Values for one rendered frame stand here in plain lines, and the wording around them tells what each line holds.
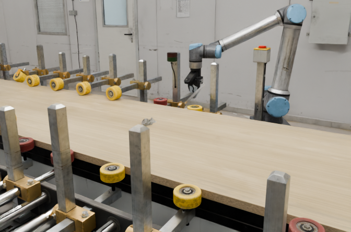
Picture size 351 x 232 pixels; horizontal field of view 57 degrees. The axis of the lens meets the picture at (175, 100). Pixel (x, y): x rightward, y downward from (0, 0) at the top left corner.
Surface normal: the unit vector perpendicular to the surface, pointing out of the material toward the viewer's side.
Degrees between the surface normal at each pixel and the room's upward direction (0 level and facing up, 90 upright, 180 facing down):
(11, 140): 90
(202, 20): 90
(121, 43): 90
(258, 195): 0
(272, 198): 90
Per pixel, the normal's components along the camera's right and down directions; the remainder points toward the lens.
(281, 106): -0.12, 0.34
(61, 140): 0.86, 0.13
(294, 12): -0.09, 0.13
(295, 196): 0.00, -0.97
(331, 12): -0.51, 0.22
